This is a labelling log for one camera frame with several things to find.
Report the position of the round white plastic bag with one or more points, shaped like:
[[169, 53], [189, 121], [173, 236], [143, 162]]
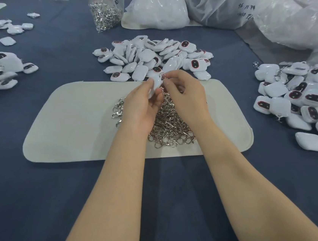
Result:
[[156, 6]]

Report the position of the white fob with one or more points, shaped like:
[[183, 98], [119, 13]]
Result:
[[157, 83]]

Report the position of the person's left forearm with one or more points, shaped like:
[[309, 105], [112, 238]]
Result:
[[108, 205]]

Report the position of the person's right hand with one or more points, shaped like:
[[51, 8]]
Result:
[[190, 99]]

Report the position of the cream felt work mat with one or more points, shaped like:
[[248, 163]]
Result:
[[68, 125]]

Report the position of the person's right forearm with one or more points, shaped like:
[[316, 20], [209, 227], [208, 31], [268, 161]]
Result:
[[250, 188]]

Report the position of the crumpled clear plastic bag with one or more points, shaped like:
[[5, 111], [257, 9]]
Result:
[[301, 20]]

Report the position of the person's left hand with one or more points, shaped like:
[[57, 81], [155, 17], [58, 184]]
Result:
[[140, 109]]

